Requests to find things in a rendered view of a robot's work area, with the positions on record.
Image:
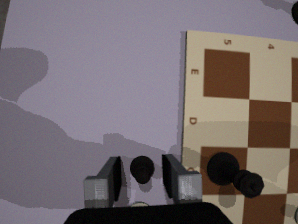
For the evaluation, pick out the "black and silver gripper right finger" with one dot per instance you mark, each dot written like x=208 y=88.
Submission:
x=182 y=185

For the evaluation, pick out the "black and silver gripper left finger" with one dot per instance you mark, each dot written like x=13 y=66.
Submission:
x=102 y=190

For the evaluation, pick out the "brown and cream chessboard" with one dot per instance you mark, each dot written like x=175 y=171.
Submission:
x=241 y=97

